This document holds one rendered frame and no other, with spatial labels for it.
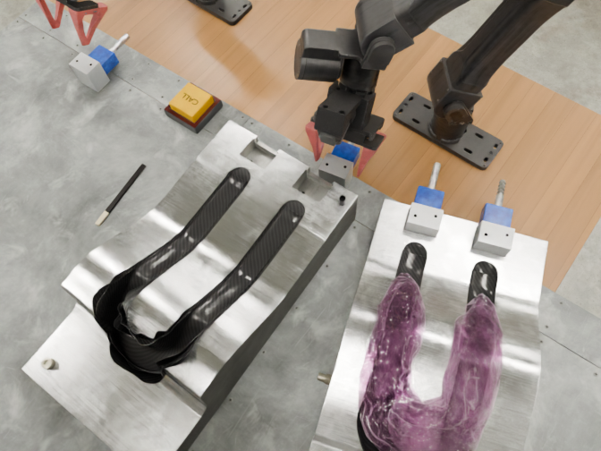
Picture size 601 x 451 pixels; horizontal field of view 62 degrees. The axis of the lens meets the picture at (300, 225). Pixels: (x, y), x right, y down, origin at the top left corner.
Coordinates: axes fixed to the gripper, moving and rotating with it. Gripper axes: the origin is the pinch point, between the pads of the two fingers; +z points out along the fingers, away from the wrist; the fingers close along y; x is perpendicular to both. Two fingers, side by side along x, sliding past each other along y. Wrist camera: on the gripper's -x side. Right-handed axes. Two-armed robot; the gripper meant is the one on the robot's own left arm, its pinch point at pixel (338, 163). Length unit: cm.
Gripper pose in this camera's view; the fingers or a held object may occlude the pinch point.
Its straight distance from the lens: 86.5
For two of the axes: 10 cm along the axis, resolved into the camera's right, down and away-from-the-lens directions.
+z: -1.5, 7.6, 6.3
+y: 9.0, 3.7, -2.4
